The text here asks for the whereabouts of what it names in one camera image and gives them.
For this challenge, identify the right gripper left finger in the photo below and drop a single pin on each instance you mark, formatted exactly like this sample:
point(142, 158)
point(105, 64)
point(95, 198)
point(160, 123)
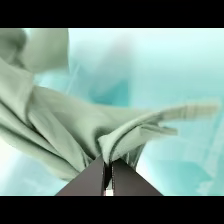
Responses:
point(89, 182)

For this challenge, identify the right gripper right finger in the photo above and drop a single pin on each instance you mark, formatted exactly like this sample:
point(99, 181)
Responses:
point(131, 182)

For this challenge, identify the pale green shirt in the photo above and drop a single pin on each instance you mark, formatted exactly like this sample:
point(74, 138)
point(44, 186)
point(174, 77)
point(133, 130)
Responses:
point(63, 126)

